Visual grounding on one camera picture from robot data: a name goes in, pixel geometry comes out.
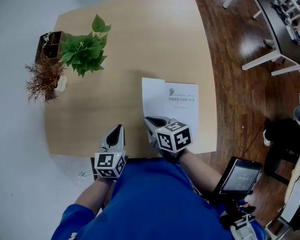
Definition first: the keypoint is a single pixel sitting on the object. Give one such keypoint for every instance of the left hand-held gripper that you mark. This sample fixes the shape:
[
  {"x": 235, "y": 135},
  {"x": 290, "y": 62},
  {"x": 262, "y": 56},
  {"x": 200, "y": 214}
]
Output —
[{"x": 107, "y": 162}]

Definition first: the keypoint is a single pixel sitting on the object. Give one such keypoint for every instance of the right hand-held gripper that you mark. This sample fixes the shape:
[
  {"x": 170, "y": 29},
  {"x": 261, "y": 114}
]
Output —
[{"x": 175, "y": 136}]

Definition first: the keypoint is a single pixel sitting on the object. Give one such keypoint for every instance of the white and yellow book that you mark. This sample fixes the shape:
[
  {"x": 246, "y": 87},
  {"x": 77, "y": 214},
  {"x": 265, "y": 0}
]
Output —
[{"x": 155, "y": 99}]

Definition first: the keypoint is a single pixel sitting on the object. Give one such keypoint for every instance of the person's right forearm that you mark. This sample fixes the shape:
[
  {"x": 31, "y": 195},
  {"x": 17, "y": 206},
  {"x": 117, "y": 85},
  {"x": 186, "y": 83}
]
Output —
[{"x": 202, "y": 171}]

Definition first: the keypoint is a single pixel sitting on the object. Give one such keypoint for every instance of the person's left forearm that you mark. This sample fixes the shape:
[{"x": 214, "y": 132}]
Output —
[{"x": 93, "y": 196}]

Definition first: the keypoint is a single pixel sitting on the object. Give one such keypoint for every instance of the person's blue shirt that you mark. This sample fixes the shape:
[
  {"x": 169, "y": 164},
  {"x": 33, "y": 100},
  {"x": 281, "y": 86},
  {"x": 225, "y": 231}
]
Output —
[{"x": 152, "y": 204}]

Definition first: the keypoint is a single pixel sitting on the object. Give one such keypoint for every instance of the light wood table white legs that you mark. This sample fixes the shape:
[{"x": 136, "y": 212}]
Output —
[{"x": 145, "y": 39}]

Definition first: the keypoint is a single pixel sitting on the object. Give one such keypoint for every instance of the brown dried plant white pot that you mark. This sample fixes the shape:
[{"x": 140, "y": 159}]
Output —
[{"x": 45, "y": 79}]

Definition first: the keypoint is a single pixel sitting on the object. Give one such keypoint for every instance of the green potted plant white pot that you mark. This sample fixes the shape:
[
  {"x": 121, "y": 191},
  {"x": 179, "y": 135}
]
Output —
[{"x": 82, "y": 51}]

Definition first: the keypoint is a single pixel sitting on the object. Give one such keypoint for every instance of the black tablet screen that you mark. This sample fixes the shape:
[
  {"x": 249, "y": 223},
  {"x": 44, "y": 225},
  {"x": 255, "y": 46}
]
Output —
[{"x": 241, "y": 177}]

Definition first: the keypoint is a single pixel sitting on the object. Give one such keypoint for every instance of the dark wooden organizer box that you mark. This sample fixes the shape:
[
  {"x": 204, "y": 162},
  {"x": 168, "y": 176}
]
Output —
[{"x": 51, "y": 45}]

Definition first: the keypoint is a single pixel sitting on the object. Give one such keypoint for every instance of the black chair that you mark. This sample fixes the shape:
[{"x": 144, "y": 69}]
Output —
[{"x": 280, "y": 164}]

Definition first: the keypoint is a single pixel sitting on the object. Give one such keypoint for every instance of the dark desk white legs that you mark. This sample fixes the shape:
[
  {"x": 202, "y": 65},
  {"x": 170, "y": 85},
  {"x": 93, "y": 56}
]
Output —
[{"x": 267, "y": 9}]

